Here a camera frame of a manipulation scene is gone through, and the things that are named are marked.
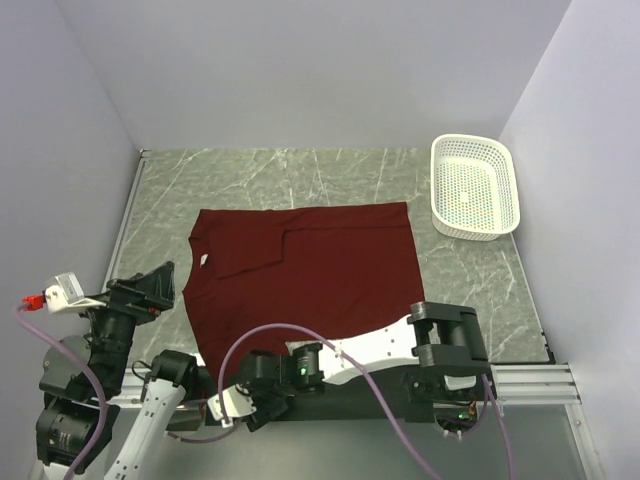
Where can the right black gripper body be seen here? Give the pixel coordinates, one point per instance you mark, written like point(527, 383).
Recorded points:
point(270, 405)

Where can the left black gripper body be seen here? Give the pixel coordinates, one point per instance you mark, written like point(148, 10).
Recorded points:
point(114, 324)

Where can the dark red t shirt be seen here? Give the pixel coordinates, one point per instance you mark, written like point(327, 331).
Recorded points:
point(339, 271)

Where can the white plastic perforated basket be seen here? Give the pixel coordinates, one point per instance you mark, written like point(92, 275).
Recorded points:
point(473, 188)

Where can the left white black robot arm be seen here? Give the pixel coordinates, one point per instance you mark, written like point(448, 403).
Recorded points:
point(81, 374)

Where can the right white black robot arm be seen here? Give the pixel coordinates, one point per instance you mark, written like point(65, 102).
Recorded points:
point(427, 367)

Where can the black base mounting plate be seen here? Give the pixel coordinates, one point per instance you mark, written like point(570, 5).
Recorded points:
point(410, 393)

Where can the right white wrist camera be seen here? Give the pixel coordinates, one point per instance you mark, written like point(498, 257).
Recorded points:
point(234, 403)

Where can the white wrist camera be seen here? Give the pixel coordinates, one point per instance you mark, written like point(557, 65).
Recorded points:
point(234, 403)
point(63, 295)

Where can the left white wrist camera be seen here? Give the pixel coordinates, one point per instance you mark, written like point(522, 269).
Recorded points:
point(63, 295)

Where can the aluminium extrusion rail frame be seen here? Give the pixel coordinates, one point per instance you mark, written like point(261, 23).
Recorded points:
point(548, 426)

